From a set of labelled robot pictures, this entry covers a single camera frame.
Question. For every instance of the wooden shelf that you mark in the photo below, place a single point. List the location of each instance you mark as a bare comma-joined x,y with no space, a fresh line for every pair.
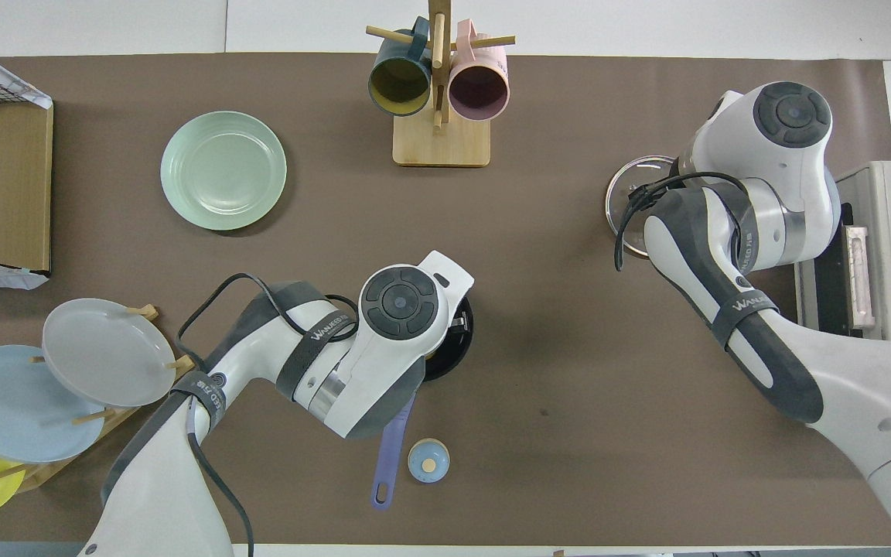
12,186

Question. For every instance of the brown table mat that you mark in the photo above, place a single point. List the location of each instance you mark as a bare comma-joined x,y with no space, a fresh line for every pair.
569,348

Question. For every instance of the light blue plate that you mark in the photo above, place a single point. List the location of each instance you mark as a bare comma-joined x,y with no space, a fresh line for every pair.
12,410

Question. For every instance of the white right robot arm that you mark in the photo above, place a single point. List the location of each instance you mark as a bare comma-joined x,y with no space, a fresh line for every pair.
778,232

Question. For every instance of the wooden plate rack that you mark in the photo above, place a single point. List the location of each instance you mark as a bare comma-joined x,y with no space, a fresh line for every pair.
117,418

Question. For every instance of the dark blue saucepan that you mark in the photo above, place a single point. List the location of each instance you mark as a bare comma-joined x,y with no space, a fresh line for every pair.
391,456

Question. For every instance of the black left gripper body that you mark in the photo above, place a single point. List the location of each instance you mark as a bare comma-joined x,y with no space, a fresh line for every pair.
458,321

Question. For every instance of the wooden mug rack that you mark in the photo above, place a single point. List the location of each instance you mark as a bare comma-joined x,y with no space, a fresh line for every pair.
442,143

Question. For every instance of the dark teal mug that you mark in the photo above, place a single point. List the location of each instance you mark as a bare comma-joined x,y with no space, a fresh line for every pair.
399,81

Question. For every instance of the mint green plate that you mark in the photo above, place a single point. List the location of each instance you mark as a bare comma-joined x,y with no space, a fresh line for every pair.
223,170

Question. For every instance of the grey plate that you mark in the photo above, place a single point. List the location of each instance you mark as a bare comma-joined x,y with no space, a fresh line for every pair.
105,352

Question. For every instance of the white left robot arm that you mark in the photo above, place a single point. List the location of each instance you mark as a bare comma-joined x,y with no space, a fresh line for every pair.
260,363

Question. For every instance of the pink ribbed mug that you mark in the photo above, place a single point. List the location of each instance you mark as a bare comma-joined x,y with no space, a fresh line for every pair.
480,89

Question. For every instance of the glass lid blue knob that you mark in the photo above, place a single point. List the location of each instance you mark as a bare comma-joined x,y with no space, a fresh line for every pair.
623,186

